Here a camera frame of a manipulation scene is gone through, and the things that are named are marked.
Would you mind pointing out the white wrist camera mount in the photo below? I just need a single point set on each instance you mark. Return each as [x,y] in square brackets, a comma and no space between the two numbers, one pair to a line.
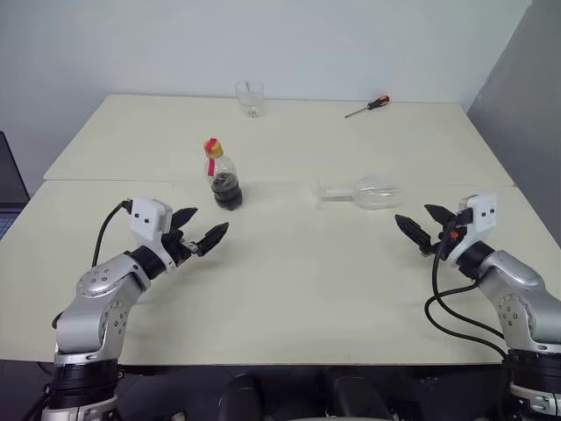
[146,217]
[482,212]

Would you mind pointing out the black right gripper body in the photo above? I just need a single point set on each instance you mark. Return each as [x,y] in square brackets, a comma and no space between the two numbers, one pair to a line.
[448,243]

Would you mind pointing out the dark rounded shape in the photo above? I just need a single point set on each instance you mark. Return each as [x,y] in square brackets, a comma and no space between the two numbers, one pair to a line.
[241,399]

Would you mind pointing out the grey partition panel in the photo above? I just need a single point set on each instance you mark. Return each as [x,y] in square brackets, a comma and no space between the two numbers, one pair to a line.
[526,109]

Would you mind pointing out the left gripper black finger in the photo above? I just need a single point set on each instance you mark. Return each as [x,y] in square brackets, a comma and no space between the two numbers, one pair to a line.
[184,218]
[214,237]

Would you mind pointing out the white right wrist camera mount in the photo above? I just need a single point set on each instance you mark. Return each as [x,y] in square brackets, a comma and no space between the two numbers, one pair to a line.
[482,212]

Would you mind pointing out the clear wine glass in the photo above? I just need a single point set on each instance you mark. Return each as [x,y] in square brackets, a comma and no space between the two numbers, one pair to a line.
[377,193]

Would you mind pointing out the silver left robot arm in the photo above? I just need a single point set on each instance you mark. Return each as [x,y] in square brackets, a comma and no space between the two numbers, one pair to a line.
[94,280]

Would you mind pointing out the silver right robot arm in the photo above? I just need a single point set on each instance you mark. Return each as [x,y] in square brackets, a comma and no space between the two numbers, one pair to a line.
[521,285]

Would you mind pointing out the soy sauce bottle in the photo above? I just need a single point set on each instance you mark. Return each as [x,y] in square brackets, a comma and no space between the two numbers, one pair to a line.
[225,190]

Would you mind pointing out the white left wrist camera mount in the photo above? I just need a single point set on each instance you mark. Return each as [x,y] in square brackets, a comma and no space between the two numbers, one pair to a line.
[146,217]

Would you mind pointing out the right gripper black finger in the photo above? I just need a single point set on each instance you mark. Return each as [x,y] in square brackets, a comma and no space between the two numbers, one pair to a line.
[414,230]
[442,216]

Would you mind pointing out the clear plastic cup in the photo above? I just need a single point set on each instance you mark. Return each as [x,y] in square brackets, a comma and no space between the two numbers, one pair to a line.
[250,101]

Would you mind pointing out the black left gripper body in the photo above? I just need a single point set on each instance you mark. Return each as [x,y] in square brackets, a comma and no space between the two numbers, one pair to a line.
[179,247]

